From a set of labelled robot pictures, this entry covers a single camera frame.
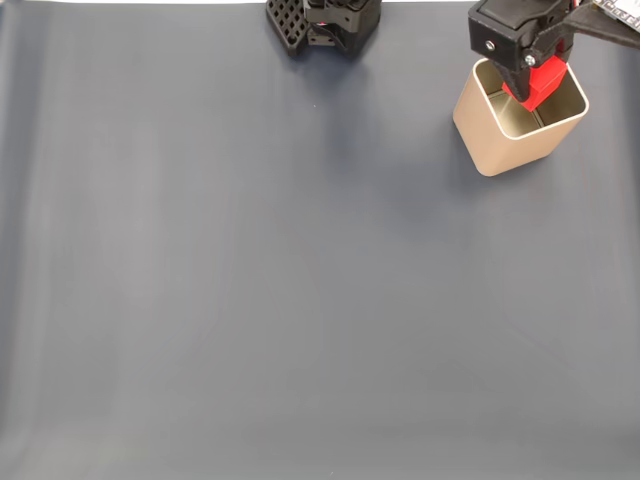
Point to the dark grey table mat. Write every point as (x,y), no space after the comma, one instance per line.
(300,250)

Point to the gold square metal container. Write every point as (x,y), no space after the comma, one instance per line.
(500,150)

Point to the red cube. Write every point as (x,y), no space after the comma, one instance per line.
(547,80)

